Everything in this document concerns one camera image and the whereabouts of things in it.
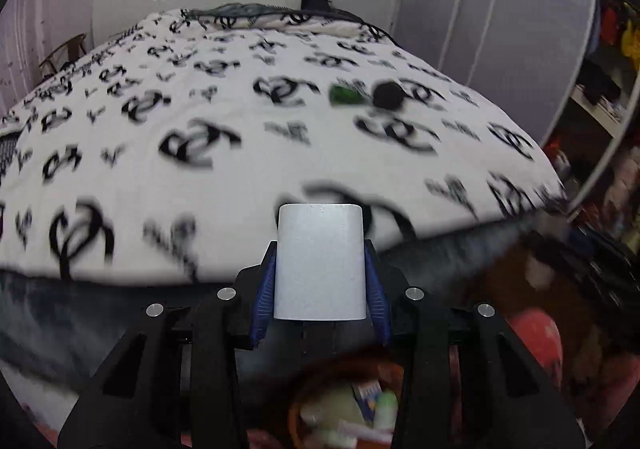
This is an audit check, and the white black logo blanket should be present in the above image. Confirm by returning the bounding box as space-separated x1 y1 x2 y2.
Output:
1 7 565 388

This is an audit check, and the small white charger box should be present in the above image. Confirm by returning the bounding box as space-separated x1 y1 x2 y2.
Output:
273 203 367 322

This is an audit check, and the black sock ball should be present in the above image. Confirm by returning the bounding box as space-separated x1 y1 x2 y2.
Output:
372 82 406 111

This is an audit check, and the blue white carton box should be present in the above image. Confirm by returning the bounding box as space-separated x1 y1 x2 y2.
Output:
352 380 383 424

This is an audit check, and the green bottle white cap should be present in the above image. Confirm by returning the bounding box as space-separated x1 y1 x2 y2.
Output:
373 389 398 432

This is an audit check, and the orange trash bin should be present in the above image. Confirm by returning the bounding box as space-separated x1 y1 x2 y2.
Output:
288 359 404 448

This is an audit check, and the green glass bottle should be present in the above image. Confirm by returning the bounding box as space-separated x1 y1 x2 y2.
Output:
329 84 367 107

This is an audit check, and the wooden chair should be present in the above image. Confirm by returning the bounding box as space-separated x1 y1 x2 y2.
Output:
38 33 87 80

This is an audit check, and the white green plush toy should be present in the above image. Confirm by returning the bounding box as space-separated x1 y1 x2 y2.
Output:
299 386 367 429

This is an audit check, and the pink patterned curtain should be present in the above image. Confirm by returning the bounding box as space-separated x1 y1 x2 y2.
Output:
1 0 90 112

